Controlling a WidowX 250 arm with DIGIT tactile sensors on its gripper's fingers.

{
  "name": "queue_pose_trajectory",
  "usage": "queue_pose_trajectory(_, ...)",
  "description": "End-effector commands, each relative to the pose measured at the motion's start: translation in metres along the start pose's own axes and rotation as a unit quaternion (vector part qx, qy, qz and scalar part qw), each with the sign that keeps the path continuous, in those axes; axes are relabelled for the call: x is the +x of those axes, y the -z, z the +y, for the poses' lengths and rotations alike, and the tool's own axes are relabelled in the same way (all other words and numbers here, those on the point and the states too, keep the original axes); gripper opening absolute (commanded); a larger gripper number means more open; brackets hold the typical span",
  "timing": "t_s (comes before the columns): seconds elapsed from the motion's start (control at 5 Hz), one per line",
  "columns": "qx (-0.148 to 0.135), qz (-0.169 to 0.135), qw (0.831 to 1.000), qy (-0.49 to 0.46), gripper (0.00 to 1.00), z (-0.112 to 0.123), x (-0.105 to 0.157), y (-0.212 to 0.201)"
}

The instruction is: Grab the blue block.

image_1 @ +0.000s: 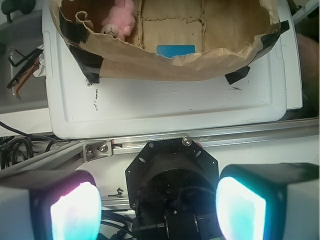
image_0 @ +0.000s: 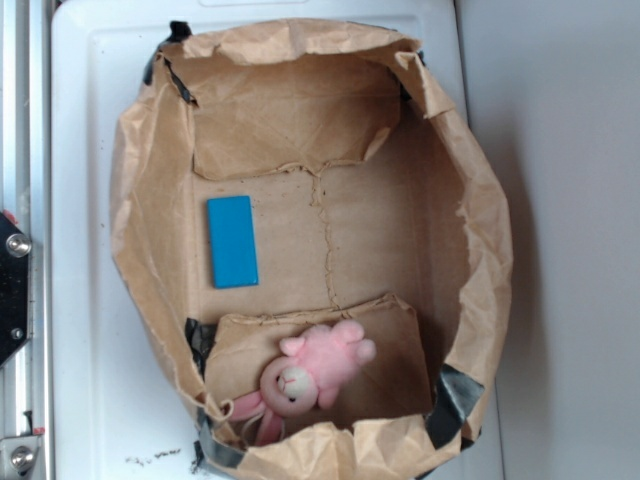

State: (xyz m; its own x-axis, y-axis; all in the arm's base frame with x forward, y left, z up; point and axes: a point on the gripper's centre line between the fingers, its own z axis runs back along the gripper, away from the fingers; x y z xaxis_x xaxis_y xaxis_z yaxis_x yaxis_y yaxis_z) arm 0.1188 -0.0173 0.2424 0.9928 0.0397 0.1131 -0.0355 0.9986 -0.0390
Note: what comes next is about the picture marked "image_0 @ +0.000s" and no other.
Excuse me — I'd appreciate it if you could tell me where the blue rectangular block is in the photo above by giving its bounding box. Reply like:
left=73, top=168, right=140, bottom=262
left=207, top=196, right=259, bottom=289

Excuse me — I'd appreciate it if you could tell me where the brown paper bag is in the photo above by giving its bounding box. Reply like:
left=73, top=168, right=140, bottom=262
left=110, top=19, right=513, bottom=479

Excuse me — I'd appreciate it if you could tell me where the pink plush bunny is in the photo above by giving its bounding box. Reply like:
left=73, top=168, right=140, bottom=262
left=229, top=320, right=377, bottom=446

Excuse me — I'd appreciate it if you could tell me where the white plastic tray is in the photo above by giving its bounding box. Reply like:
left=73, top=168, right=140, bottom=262
left=49, top=0, right=506, bottom=480

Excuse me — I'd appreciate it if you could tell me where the black mounting bracket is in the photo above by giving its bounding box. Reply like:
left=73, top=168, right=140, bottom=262
left=0, top=211, right=32, bottom=367

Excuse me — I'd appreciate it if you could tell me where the aluminium frame rail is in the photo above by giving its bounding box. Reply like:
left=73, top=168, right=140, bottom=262
left=1, top=1, right=56, bottom=479

